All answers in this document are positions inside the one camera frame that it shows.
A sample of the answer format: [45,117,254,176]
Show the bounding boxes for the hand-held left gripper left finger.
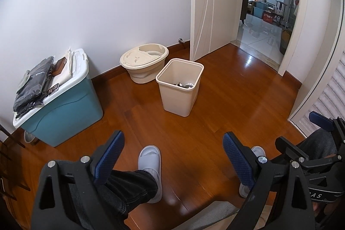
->
[32,130,127,230]

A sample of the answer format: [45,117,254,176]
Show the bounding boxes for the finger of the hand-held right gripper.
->
[309,111,345,144]
[274,137,310,163]

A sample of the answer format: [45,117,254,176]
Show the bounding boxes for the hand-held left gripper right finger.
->
[223,132,316,230]

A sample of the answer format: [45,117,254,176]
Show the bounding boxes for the beige plastic trash bin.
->
[156,58,204,117]

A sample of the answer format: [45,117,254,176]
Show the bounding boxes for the white right slipper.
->
[238,146,262,198]

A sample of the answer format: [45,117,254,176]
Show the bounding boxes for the white slipper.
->
[238,146,262,198]
[138,145,163,204]

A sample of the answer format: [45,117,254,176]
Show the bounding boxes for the person's right leg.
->
[296,129,339,159]

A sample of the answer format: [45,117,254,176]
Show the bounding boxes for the person's leg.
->
[296,129,339,159]
[104,169,159,222]

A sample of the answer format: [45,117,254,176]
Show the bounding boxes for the white louvred closet door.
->
[287,52,345,139]

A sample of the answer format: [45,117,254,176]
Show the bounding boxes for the person's left leg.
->
[104,169,159,222]

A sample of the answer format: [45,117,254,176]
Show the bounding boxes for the white left slipper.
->
[138,145,163,204]

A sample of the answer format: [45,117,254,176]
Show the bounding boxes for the teal plastic storage box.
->
[20,68,104,148]

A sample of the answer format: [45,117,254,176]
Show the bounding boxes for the dark woven basket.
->
[280,28,290,54]

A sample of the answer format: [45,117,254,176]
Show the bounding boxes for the white storage box lid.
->
[13,48,89,129]

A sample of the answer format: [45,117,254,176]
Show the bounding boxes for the white folded cloth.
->
[51,47,74,85]

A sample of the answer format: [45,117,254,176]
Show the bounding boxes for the beige lidded foot bucket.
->
[120,43,169,84]

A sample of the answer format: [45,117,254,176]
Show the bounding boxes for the dark wooden rack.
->
[0,124,30,201]

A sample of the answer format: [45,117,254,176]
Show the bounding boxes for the brown leather wallet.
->
[51,57,68,76]

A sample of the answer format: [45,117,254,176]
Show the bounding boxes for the black folded clothes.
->
[13,56,56,120]

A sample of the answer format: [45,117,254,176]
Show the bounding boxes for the dark wooden stool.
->
[275,0,286,20]

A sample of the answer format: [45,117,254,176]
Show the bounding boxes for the teal storage crate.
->
[255,1,268,18]

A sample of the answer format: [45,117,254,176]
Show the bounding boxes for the white room door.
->
[189,0,246,61]

